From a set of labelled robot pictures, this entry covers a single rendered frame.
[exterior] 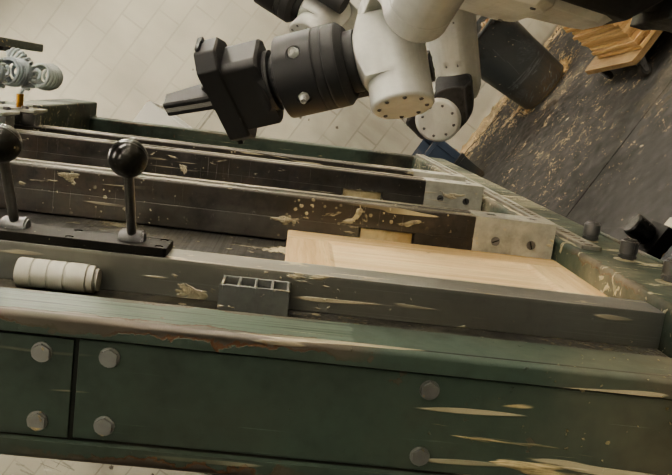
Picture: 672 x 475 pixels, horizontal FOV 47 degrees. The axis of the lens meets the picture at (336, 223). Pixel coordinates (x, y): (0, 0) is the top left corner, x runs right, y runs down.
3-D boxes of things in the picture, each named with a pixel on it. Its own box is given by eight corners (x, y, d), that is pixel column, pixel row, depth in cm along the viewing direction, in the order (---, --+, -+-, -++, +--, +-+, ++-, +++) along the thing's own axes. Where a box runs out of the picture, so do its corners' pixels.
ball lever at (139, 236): (146, 261, 81) (143, 155, 72) (109, 257, 80) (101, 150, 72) (154, 237, 84) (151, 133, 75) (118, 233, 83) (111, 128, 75)
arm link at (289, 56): (185, 73, 77) (299, 46, 75) (200, 22, 84) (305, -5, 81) (233, 165, 86) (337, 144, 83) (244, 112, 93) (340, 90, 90)
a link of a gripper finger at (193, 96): (169, 96, 88) (220, 84, 86) (164, 114, 85) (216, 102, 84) (163, 85, 87) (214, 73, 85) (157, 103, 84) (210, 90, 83)
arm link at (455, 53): (485, 115, 143) (474, -9, 134) (485, 138, 131) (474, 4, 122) (422, 121, 145) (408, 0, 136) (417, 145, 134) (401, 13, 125)
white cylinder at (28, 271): (11, 289, 76) (93, 298, 76) (13, 260, 75) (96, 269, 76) (22, 282, 79) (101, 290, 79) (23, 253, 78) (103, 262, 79)
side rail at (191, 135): (410, 188, 268) (414, 156, 267) (88, 150, 261) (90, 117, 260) (407, 185, 276) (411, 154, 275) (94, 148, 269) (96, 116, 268)
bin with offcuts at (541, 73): (582, 55, 520) (509, -7, 511) (535, 116, 521) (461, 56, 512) (554, 63, 571) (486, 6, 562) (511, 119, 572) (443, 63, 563)
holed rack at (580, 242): (601, 251, 112) (601, 247, 112) (581, 249, 112) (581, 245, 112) (423, 156, 275) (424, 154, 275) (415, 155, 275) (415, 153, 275)
